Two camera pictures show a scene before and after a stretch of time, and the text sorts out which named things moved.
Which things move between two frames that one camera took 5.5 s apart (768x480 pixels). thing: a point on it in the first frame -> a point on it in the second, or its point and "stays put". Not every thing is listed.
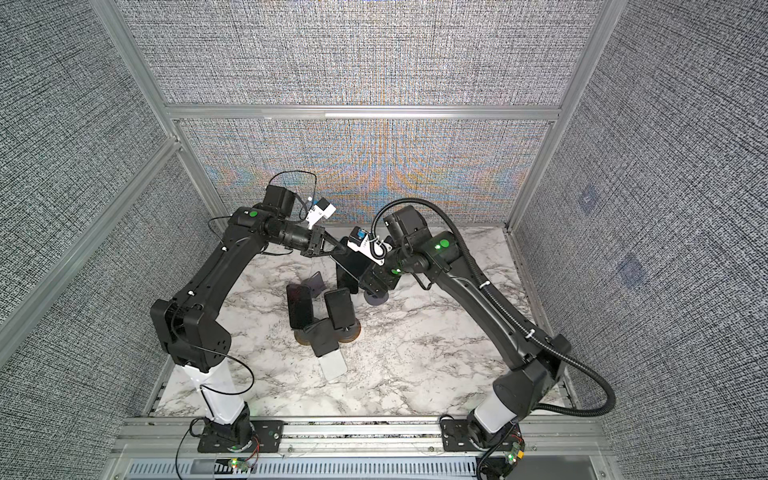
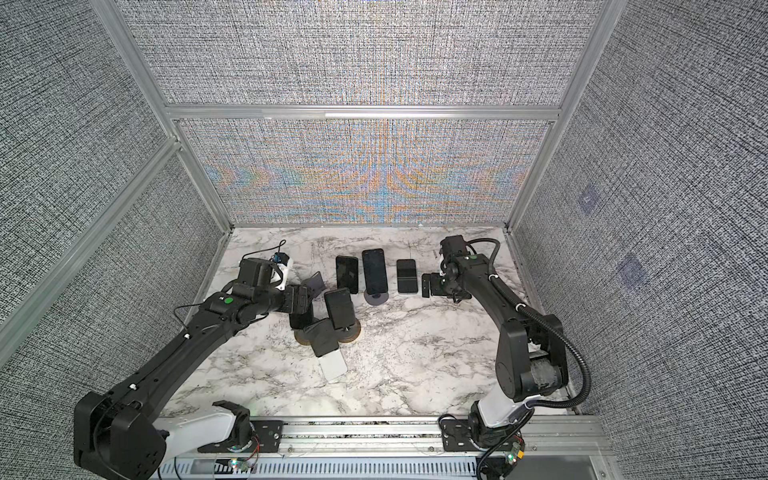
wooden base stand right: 348,334 stays put
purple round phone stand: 374,300 stays put
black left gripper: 317,236 -> 292,305
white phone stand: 333,365 stays put
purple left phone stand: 316,284 stays put
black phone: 322,336 stays put
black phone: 353,261 -> 407,276
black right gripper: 380,271 -> 434,279
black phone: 340,306 stays put
